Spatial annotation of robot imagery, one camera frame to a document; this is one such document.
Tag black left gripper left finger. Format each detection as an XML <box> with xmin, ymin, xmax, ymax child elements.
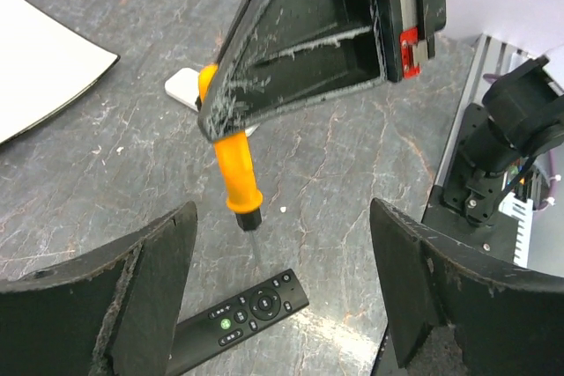
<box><xmin>1</xmin><ymin>202</ymin><xmax>197</xmax><ymax>375</ymax></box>

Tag white square plate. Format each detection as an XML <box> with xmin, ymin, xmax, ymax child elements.
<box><xmin>1</xmin><ymin>0</ymin><xmax>120</xmax><ymax>143</ymax></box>

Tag light blue cable duct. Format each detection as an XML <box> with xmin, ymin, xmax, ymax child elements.
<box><xmin>499</xmin><ymin>166</ymin><xmax>548</xmax><ymax>268</ymax></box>

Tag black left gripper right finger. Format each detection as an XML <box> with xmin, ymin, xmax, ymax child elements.
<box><xmin>369</xmin><ymin>198</ymin><xmax>563</xmax><ymax>375</ymax></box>

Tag black remote control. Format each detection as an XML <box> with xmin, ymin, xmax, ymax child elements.
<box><xmin>166</xmin><ymin>269</ymin><xmax>309</xmax><ymax>375</ymax></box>

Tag small white box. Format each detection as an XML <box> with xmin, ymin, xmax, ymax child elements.
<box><xmin>164</xmin><ymin>67</ymin><xmax>261</xmax><ymax>136</ymax></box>

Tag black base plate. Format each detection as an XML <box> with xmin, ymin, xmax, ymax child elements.
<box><xmin>372</xmin><ymin>102</ymin><xmax>534</xmax><ymax>376</ymax></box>

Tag orange handle screwdriver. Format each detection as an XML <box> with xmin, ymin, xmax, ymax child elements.
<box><xmin>195</xmin><ymin>63</ymin><xmax>264</xmax><ymax>268</ymax></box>

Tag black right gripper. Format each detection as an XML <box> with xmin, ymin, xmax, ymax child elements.
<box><xmin>198</xmin><ymin>0</ymin><xmax>446</xmax><ymax>142</ymax></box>

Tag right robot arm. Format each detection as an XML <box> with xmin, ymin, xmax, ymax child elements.
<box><xmin>197</xmin><ymin>0</ymin><xmax>563</xmax><ymax>231</ymax></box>

